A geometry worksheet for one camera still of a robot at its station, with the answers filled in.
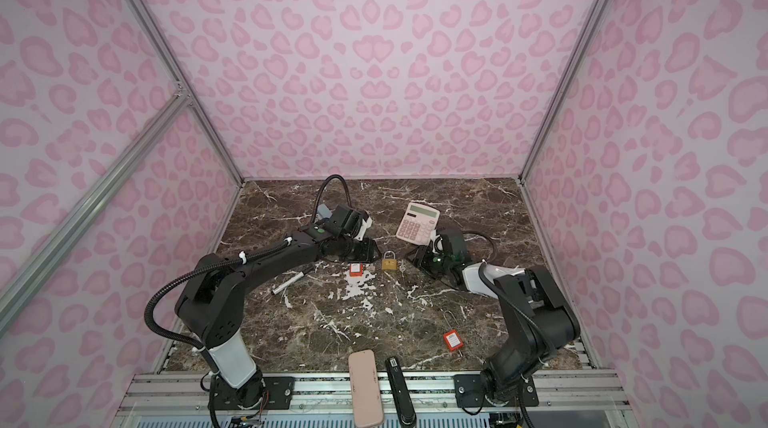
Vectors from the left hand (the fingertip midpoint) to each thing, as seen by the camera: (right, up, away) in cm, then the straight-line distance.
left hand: (380, 251), depth 87 cm
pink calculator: (+12, +7, +16) cm, 22 cm away
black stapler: (+6, -34, -15) cm, 38 cm away
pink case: (-3, -31, -15) cm, 34 cm away
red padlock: (-8, -7, +5) cm, 11 cm away
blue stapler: (-20, +11, +17) cm, 29 cm away
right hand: (+9, -2, +3) cm, 10 cm away
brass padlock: (+3, -5, +8) cm, 10 cm away
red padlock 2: (+20, -22, -7) cm, 30 cm away
